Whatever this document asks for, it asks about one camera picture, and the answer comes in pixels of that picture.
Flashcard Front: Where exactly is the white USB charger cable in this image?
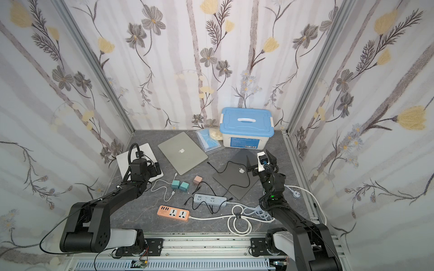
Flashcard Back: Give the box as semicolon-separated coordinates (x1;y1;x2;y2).
150;172;179;203

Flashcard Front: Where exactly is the teal charger adapter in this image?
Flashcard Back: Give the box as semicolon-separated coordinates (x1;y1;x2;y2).
179;182;190;192
171;180;181;190

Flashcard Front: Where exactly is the small pink plug adapter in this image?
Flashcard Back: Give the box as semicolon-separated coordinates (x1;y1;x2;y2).
193;176;203;185

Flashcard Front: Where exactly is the thin black charger cable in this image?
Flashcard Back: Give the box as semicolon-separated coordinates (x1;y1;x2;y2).
184;160;258;215

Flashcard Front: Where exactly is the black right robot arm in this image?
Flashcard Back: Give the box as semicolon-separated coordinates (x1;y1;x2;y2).
254;152;342;271

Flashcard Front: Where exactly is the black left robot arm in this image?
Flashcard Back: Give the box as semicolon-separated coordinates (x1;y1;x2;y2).
59;143;159;254

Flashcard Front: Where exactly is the dark grey closed laptop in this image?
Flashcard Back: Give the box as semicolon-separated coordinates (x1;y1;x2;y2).
212;149;259;200

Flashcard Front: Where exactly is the grey Apple laptop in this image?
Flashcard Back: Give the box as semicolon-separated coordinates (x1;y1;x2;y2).
158;132;208;175

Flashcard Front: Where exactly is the blue lidded white storage box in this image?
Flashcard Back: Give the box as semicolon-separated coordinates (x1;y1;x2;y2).
219;107;275;150

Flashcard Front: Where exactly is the orange power strip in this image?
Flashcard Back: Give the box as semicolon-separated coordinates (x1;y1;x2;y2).
157;206;190;222

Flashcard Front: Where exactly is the bag of blue face masks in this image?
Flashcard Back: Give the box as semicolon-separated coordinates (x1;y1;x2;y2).
196;128;224;154

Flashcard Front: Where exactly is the grey white power strip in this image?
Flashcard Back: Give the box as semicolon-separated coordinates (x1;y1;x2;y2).
193;194;227;207

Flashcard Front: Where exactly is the bag of white items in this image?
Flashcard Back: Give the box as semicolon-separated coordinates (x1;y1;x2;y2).
209;128;223;141

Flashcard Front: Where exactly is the light blue coiled cable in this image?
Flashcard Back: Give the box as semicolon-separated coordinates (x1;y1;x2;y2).
242;206;274;222

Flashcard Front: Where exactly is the thick white power cord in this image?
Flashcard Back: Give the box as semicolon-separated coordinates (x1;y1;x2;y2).
188;184;328;237

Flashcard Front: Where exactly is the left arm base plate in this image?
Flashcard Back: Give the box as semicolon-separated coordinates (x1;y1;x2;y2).
114;238;164;257

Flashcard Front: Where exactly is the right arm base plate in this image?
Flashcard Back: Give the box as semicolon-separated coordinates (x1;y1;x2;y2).
249;238;287;257

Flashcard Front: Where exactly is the aluminium frame rail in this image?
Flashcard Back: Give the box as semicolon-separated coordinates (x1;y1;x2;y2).
64;233;347;271

